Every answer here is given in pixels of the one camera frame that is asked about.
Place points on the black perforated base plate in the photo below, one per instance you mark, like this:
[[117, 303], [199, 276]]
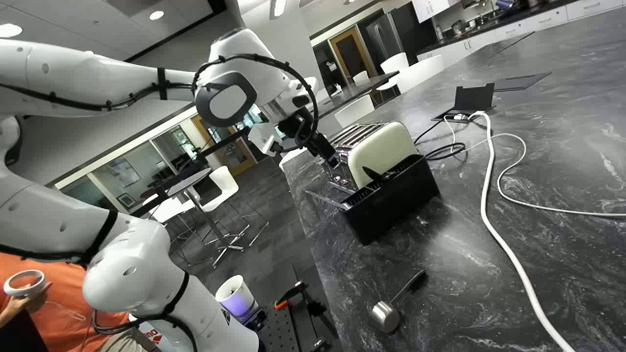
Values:
[[279, 329]]

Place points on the person in orange shirt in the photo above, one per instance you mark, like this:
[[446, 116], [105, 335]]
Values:
[[51, 305]]

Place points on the black slatted rack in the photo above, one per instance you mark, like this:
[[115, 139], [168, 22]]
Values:
[[354, 133]]

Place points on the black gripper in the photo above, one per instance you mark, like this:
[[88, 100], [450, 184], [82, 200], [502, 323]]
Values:
[[301, 127]]

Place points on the white tape roll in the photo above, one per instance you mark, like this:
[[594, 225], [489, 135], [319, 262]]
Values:
[[23, 282]]

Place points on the wooden framed door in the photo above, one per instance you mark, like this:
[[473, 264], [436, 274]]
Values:
[[352, 53]]

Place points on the white and purple cup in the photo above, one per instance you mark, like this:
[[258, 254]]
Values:
[[234, 298]]

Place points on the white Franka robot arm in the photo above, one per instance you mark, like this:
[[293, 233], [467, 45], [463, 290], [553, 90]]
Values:
[[64, 78]]

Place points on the black office table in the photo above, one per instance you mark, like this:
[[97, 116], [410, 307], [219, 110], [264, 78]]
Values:
[[172, 186]]

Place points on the white office chair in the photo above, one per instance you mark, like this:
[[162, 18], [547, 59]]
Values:
[[217, 186]]

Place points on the round ceiling light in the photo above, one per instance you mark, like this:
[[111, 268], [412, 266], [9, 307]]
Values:
[[7, 30], [156, 14]]

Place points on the metal utensils pile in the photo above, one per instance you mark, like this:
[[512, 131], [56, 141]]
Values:
[[328, 188]]

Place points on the black outlet box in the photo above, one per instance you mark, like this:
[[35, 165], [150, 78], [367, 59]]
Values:
[[473, 98]]

